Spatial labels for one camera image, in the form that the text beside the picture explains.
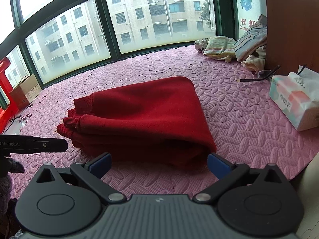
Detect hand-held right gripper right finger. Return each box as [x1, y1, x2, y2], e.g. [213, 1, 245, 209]
[193, 153, 285, 206]

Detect dark green window frame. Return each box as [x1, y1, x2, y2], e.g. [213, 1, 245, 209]
[0, 0, 237, 110]

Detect white printed box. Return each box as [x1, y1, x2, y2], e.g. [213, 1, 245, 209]
[234, 0, 266, 40]

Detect pale yellow patterned cloth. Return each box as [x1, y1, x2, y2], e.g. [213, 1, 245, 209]
[194, 36, 237, 63]

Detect red sweatpants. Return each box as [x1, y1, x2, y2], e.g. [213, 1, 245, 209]
[57, 77, 217, 172]

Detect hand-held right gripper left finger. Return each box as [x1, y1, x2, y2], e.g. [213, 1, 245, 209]
[37, 152, 125, 206]

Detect person's left hand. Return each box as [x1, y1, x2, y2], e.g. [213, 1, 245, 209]
[0, 155, 25, 216]

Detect white tissue pack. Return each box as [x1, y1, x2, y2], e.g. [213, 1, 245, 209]
[269, 66, 319, 132]

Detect red plastic stool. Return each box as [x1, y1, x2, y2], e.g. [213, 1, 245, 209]
[0, 57, 20, 134]

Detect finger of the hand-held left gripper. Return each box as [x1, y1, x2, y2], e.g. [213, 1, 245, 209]
[30, 136, 68, 153]

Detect brown cardboard box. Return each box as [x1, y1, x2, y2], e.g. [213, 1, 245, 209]
[9, 74, 42, 110]

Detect beige apartment building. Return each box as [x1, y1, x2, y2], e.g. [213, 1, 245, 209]
[5, 0, 212, 85]

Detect black eyeglasses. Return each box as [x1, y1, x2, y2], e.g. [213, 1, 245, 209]
[236, 65, 307, 85]

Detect cream cloth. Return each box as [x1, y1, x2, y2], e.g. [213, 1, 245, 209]
[240, 45, 268, 74]

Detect pink foam floor mat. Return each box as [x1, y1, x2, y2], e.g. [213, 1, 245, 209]
[5, 45, 314, 205]

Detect striped cloth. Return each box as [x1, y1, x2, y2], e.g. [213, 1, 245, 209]
[234, 14, 268, 63]

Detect brown wooden board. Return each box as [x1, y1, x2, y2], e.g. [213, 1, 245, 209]
[264, 0, 319, 80]

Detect green tree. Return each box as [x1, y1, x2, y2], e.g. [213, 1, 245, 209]
[199, 0, 216, 30]

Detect black cable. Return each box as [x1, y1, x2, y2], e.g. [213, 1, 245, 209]
[4, 103, 34, 132]

